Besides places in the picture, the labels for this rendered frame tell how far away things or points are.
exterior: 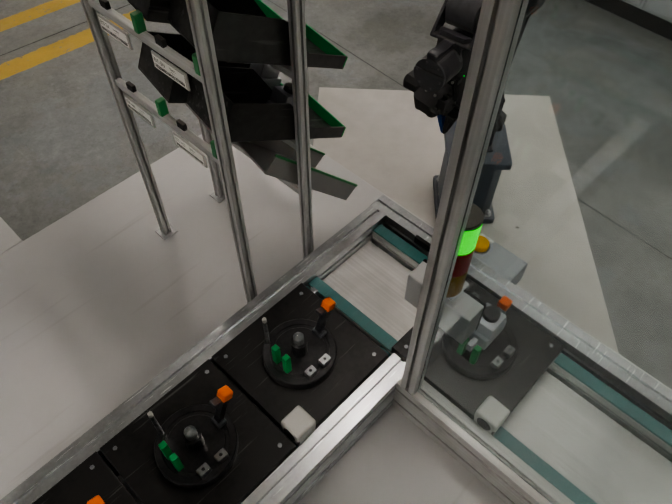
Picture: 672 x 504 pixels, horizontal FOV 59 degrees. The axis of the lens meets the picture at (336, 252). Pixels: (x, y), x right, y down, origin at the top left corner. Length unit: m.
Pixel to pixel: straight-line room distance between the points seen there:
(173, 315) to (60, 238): 0.38
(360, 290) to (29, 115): 2.51
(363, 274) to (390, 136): 0.53
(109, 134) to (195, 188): 1.65
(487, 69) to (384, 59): 2.97
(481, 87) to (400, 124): 1.17
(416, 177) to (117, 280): 0.79
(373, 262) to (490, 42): 0.83
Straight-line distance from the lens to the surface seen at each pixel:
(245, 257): 1.17
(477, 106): 0.62
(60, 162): 3.16
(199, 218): 1.53
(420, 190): 1.58
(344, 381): 1.13
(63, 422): 1.32
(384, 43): 3.68
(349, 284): 1.31
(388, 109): 1.82
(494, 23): 0.58
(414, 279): 0.93
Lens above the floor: 1.99
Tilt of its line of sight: 52 degrees down
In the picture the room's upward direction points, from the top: 1 degrees clockwise
